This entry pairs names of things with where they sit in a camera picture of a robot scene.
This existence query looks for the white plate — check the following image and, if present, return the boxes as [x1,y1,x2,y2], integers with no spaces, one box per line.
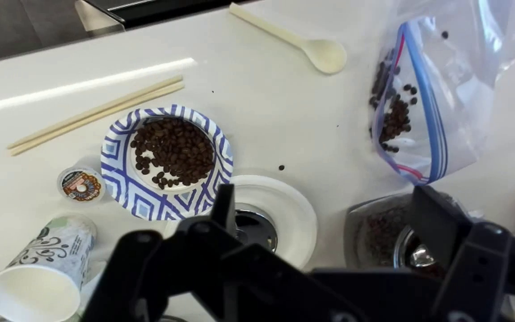
[232,176,318,271]

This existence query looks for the clear zip plastic bag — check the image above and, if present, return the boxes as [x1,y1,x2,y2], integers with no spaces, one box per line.
[368,0,515,187]

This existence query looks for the front patterned paper cup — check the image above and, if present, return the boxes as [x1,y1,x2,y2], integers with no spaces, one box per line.
[0,217,96,322]

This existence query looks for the glass jar of coffee beans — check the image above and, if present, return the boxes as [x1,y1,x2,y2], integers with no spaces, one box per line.
[343,194,445,278]

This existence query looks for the wooden chopstick pair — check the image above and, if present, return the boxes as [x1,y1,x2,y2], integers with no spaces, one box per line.
[6,78,184,156]

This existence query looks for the silver metal lid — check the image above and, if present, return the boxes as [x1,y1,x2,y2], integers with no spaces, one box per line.
[234,208,278,253]

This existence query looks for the blue white patterned bowl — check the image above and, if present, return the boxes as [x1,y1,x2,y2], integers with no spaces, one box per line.
[99,105,234,221]

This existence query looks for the cream plastic spoon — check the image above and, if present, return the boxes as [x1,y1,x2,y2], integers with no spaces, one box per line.
[228,3,348,76]

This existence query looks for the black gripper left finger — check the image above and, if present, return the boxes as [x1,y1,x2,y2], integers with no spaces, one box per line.
[80,185,353,322]

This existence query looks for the white straw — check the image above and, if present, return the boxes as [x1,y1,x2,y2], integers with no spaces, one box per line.
[0,58,198,110]

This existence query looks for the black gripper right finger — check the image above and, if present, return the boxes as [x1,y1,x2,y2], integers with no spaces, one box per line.
[409,185,515,322]

